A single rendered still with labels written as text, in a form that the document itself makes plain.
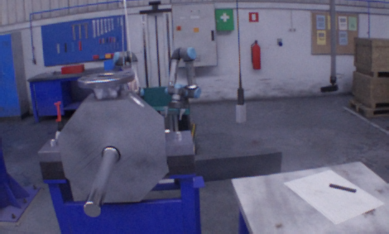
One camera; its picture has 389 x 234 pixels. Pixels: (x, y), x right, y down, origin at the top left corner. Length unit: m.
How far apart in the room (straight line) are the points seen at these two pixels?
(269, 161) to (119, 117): 0.96
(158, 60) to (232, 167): 2.05
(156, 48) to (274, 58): 3.66
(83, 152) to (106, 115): 0.21
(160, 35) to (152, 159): 2.39
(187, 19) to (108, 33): 1.57
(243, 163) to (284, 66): 5.19
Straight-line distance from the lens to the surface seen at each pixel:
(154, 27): 3.73
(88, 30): 6.80
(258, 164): 2.00
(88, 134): 1.49
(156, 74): 3.77
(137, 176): 1.53
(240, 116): 2.41
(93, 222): 1.72
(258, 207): 1.45
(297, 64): 7.13
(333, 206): 1.48
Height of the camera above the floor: 1.63
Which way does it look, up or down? 15 degrees down
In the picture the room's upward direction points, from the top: 3 degrees counter-clockwise
